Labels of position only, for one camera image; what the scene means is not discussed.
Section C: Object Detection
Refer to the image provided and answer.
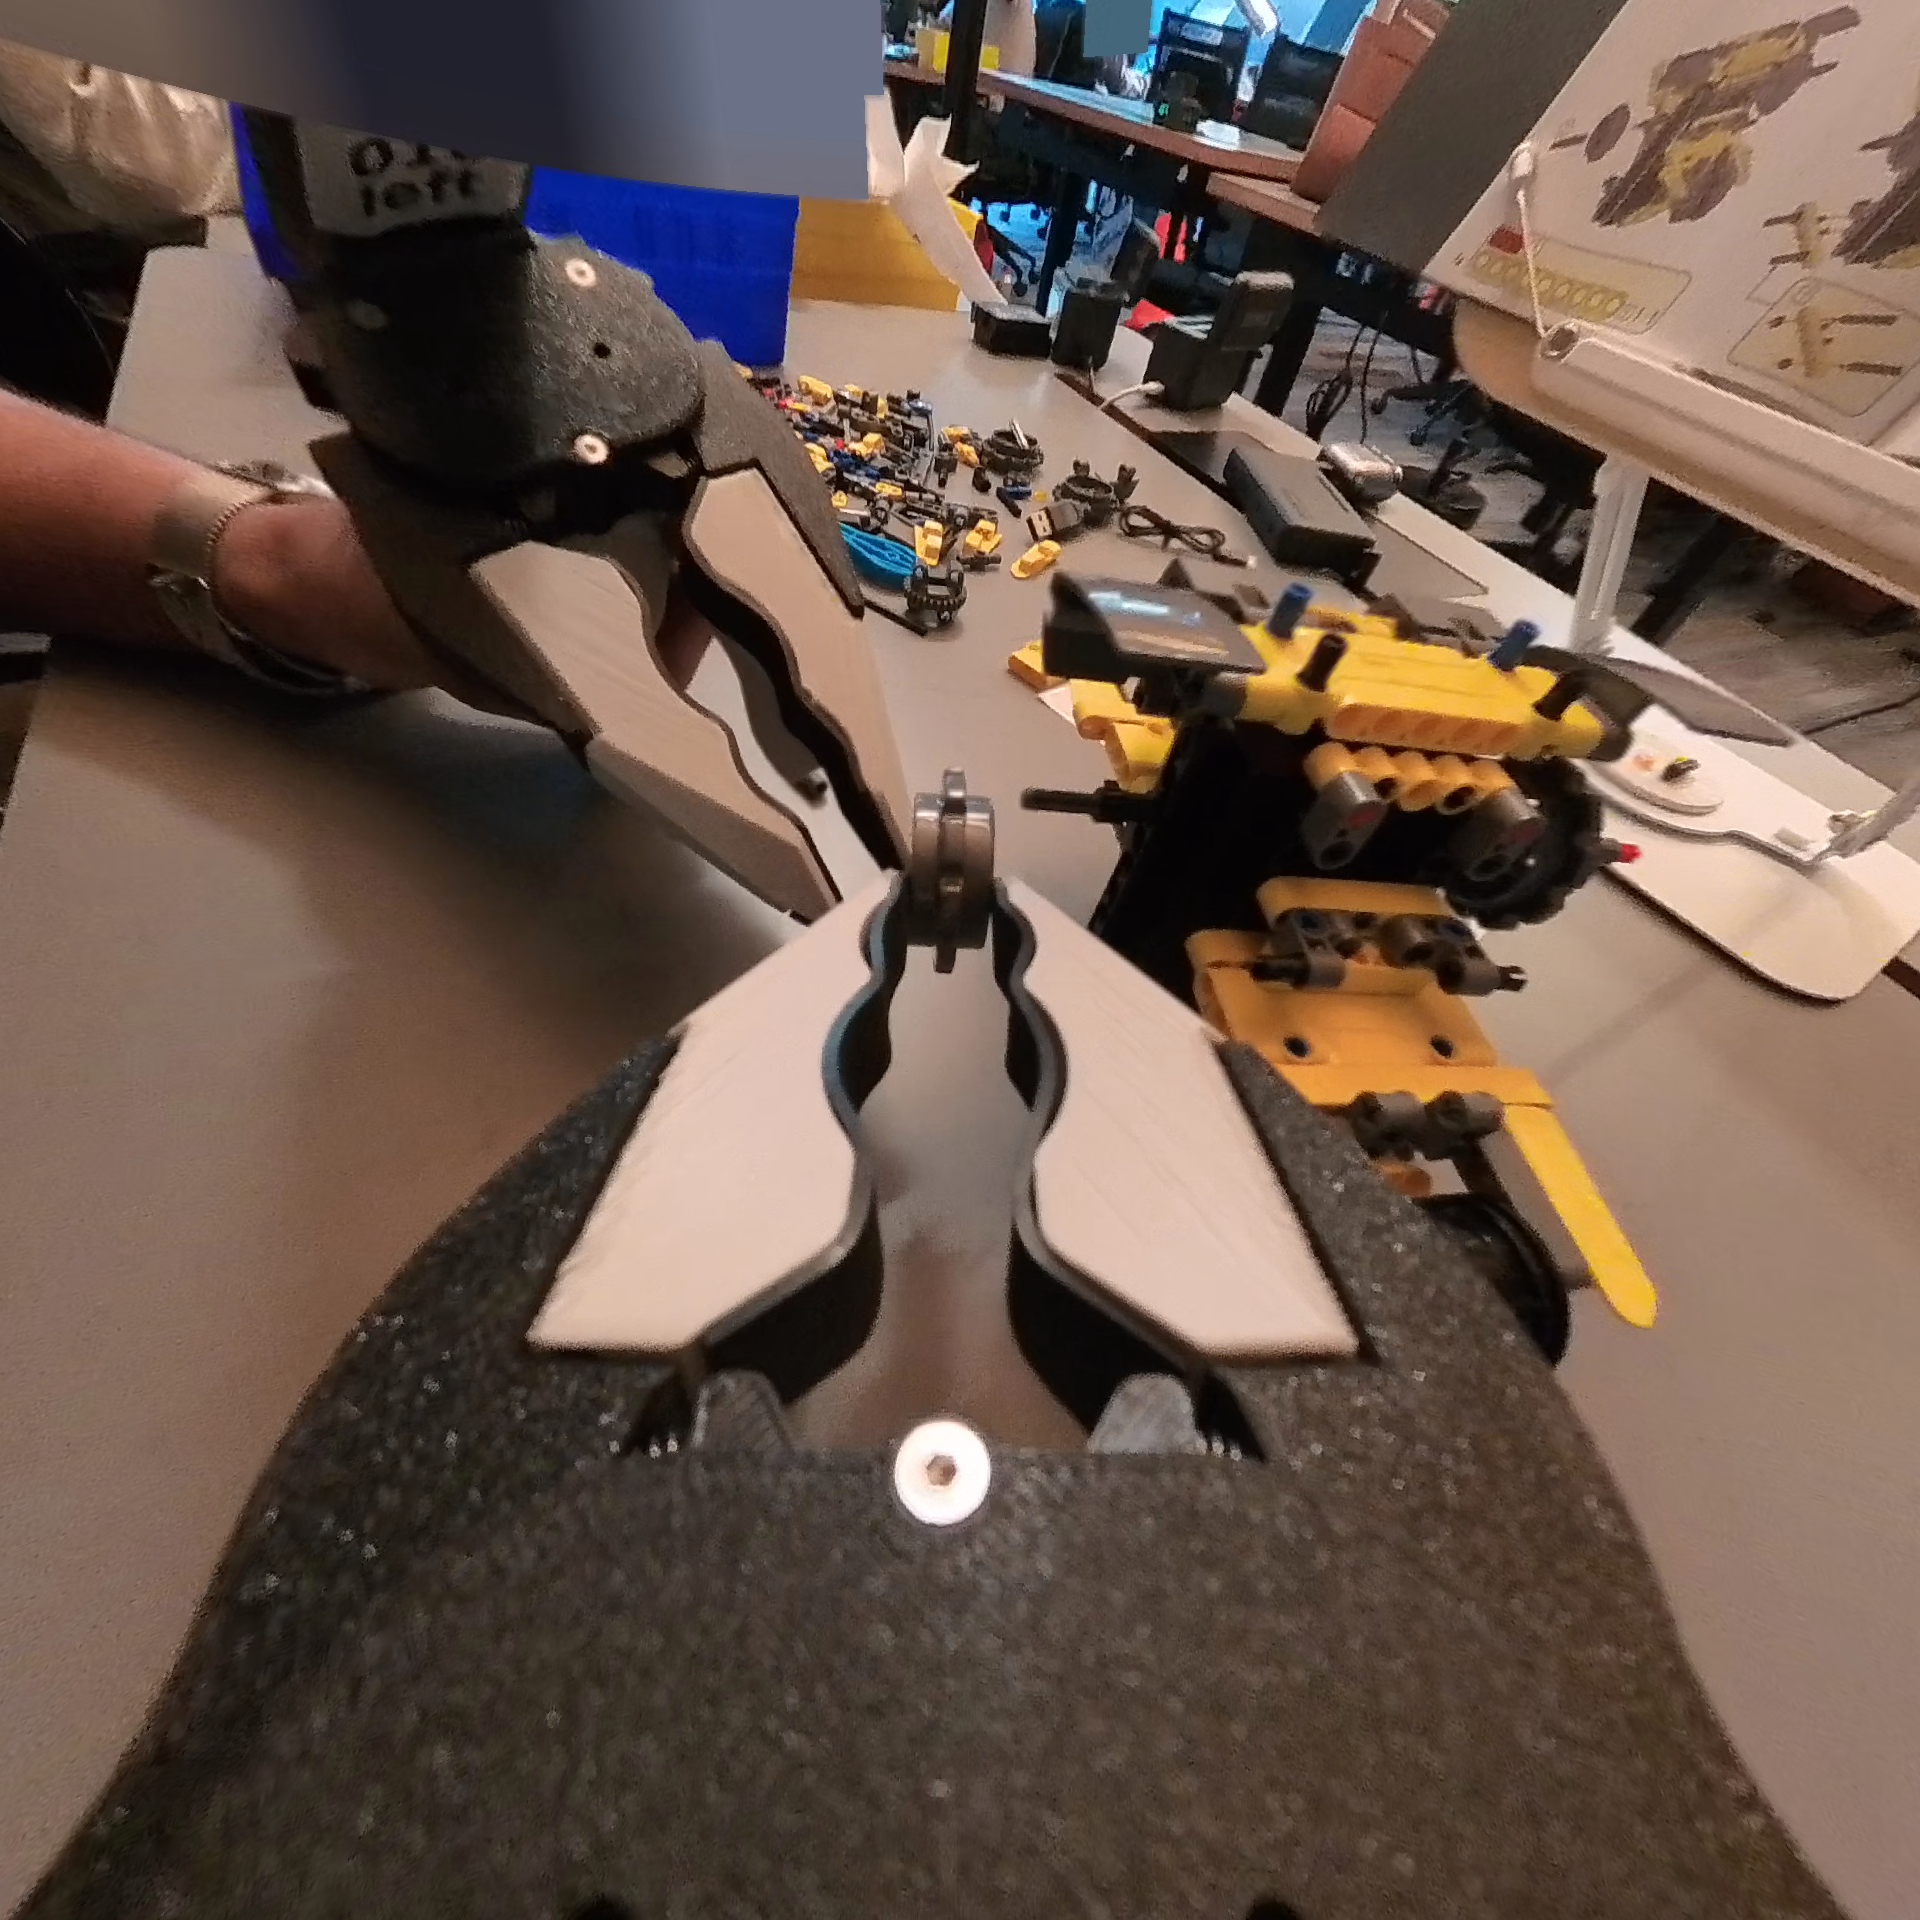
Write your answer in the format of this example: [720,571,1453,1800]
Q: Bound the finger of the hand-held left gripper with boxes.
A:
[478,517,842,921]
[682,350,909,871]

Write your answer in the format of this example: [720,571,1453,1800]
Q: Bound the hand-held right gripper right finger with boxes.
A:
[995,878,1363,1367]

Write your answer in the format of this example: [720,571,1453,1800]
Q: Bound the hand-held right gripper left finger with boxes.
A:
[529,875,912,1361]

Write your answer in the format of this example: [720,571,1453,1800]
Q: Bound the yellow brick toy vehicle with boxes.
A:
[1009,568,1659,1353]

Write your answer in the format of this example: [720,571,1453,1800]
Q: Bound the person's left forearm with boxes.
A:
[0,394,322,677]

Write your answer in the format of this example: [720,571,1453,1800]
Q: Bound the person's left hand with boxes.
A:
[300,495,579,737]

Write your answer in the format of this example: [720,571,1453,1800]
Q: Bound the pile of small brick parts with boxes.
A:
[733,367,1052,604]

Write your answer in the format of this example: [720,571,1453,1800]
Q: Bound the blue plastic bin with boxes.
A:
[526,163,799,367]

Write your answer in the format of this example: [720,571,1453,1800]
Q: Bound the yellow toy carton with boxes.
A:
[790,195,978,315]

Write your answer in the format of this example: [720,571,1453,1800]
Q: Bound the silver wrist watch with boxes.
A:
[146,464,369,701]

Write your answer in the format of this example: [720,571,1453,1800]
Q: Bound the clear plastic bag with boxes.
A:
[869,113,999,304]

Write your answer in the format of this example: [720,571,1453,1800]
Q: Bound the black charging dock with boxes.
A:
[1145,275,1293,413]

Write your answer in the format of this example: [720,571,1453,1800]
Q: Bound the black power adapter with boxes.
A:
[1223,447,1380,561]

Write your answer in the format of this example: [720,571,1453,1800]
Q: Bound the wooden-top office table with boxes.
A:
[886,53,1352,304]

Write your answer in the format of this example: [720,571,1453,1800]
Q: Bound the cardboard box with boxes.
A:
[1293,0,1448,203]

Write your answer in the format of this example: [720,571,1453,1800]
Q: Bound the dark grey panel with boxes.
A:
[1316,0,1629,280]

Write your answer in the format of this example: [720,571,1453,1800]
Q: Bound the building instruction booklet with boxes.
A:
[1425,0,1920,443]

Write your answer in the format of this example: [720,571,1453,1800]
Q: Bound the black usb cable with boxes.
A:
[1020,503,1246,564]

